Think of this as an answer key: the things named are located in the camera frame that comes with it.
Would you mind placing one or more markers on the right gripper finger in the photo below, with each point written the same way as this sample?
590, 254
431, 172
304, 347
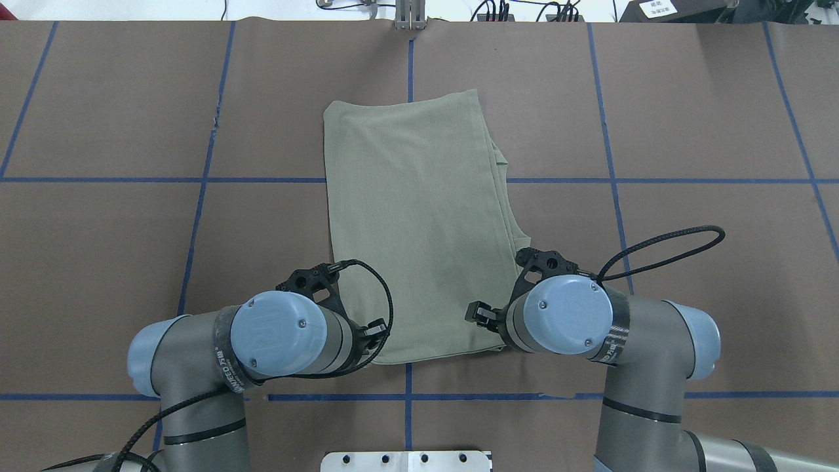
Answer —
481, 314

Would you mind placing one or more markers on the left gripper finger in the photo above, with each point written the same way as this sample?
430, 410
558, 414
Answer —
376, 330

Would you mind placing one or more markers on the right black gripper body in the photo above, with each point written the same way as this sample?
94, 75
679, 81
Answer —
478, 313

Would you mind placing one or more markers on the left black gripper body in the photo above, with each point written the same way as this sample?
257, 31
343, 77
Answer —
375, 330

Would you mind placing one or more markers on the olive green long-sleeve shirt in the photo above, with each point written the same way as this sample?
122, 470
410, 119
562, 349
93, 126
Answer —
419, 193

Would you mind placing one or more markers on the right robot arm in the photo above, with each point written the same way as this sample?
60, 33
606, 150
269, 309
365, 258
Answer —
651, 349

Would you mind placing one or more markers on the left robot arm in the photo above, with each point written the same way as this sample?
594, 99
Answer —
201, 366

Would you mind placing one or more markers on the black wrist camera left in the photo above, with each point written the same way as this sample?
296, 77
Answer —
318, 284

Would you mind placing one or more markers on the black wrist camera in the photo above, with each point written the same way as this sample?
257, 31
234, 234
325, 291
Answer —
538, 265
318, 284

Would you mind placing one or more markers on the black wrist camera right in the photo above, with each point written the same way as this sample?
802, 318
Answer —
538, 265

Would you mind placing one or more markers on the aluminium frame post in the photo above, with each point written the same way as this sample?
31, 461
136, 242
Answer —
410, 15

